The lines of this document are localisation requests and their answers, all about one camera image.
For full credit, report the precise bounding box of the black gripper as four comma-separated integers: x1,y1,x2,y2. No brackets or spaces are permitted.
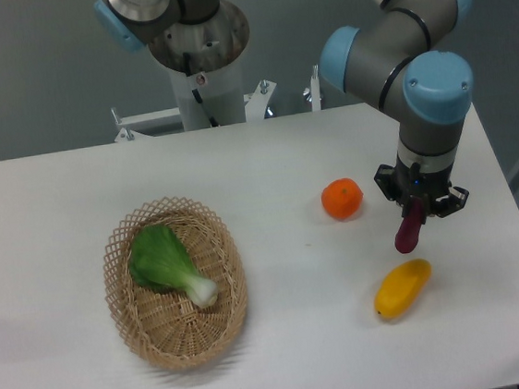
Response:
374,161,469,225

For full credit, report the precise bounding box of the purple sweet potato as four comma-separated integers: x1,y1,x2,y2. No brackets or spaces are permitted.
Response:
394,199,423,254

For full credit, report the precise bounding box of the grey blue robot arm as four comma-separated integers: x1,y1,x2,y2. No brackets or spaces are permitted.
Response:
94,0,474,228

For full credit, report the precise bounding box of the orange mandarin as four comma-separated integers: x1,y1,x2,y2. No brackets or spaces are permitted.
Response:
320,177,364,221

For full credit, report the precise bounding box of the yellow mango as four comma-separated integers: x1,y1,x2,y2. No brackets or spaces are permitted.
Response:
374,259,432,320

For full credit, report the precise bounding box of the green bok choy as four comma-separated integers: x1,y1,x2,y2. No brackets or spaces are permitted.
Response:
128,224,219,309

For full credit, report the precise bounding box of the woven wicker basket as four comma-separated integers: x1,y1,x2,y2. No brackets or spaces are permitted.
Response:
103,197,247,371

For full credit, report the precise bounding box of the white metal mounting frame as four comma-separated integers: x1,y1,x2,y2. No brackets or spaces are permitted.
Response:
107,65,327,144

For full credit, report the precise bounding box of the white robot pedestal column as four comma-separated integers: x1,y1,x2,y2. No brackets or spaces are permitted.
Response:
169,61,245,126

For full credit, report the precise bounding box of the black cable on pedestal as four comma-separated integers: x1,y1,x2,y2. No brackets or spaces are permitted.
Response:
182,49,221,131

